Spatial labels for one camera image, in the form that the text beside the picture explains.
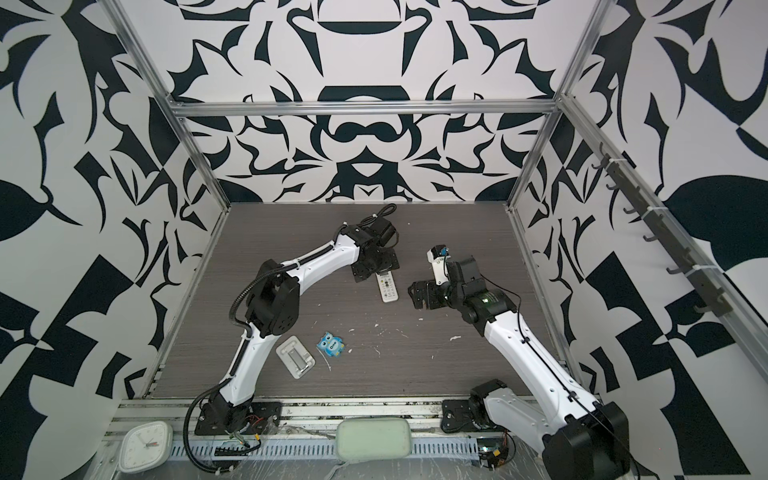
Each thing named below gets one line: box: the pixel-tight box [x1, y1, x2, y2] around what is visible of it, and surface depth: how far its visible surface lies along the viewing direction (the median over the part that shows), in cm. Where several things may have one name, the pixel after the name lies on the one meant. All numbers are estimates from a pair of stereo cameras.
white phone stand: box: [276, 335, 316, 380], surface depth 84 cm
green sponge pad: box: [335, 417, 412, 462], surface depth 71 cm
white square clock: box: [118, 421, 173, 474], surface depth 70 cm
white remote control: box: [375, 270, 399, 303], surface depth 98 cm
